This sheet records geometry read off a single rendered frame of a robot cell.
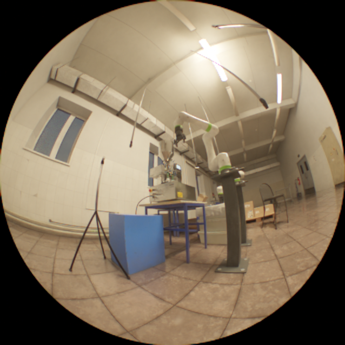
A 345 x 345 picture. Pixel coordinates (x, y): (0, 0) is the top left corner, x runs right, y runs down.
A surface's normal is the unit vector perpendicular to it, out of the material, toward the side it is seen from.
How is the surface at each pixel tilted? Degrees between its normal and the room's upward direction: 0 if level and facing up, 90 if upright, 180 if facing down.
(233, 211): 90
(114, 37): 180
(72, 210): 90
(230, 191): 90
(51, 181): 90
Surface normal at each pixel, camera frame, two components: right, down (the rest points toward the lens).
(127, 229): 0.79, -0.25
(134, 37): 0.04, 0.93
